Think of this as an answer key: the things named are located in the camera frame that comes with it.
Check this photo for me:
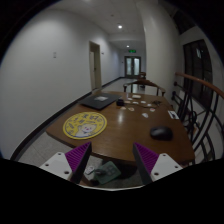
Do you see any round yellow cartoon mouse pad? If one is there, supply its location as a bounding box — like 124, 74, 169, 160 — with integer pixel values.
63, 112, 107, 140

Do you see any green box on floor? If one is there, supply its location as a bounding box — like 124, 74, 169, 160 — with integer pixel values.
94, 161, 121, 184

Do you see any black computer mouse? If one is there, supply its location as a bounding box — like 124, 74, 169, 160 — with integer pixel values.
150, 126, 173, 141

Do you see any curved wooden stair railing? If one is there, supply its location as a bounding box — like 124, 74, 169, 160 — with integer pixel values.
172, 72, 224, 164

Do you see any green exit sign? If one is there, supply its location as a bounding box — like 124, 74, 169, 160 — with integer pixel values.
128, 49, 136, 53

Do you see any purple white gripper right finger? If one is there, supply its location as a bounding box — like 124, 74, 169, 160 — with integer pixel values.
133, 143, 182, 185

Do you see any small white shell piece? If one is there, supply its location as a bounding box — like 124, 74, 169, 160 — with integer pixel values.
142, 113, 149, 118

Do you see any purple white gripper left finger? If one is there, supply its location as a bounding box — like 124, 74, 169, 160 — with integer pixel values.
40, 142, 92, 184

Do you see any black closed laptop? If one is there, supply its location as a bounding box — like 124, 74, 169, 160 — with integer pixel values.
79, 93, 120, 110

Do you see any wooden armchair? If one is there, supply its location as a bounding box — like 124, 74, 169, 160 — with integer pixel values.
123, 79, 166, 96

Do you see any wooden side door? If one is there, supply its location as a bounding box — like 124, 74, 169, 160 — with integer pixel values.
89, 42, 101, 90

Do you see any white paper at table end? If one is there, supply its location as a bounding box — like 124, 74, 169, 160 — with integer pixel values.
132, 95, 141, 99

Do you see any small black box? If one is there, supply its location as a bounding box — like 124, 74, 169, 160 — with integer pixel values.
116, 99, 124, 106

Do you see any glass double door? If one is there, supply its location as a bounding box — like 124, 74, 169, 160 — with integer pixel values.
125, 56, 141, 78

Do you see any dark window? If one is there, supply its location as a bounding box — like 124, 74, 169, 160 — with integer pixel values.
183, 39, 213, 107

